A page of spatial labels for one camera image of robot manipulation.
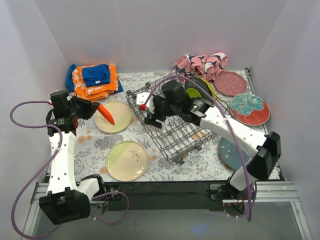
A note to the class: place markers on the floral patterned table mat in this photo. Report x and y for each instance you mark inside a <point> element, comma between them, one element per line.
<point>93,145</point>

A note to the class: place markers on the cream green plate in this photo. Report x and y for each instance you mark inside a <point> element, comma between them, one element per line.
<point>127,161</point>
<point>121,114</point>

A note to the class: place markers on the orange plastic plate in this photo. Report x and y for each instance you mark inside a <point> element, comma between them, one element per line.
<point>106,114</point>

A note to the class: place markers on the blue folded towel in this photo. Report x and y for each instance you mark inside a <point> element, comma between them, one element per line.
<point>93,76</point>

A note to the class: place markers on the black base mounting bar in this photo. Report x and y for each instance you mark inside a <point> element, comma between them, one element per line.
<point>170,195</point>

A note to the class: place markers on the plain lime green plate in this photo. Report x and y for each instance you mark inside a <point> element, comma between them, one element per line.
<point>193,93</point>

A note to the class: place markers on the pink navy patterned cloth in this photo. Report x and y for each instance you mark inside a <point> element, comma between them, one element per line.
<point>203,65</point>

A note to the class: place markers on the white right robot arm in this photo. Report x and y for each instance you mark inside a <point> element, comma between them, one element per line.
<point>263,149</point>

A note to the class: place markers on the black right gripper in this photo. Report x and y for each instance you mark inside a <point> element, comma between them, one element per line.
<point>158,113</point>

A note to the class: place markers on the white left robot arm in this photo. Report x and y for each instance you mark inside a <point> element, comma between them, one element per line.
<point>65,200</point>

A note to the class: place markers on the dark blue floral plate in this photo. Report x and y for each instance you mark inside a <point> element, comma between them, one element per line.
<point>196,80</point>
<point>229,154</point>

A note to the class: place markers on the orange white patterned cloth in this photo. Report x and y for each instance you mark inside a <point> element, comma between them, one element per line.
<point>94,93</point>

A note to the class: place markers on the green polka dot plate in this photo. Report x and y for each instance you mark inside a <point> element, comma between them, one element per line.
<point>209,87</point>

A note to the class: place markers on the grey wire dish rack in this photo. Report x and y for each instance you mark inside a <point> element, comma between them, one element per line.
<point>177,138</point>

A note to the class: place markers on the pink polka dot plate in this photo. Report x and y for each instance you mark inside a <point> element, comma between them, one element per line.
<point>230,83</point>

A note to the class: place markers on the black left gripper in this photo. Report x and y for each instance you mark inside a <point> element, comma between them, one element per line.
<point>92,108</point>

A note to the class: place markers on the red teal floral plate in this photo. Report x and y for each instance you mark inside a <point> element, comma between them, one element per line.
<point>250,109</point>

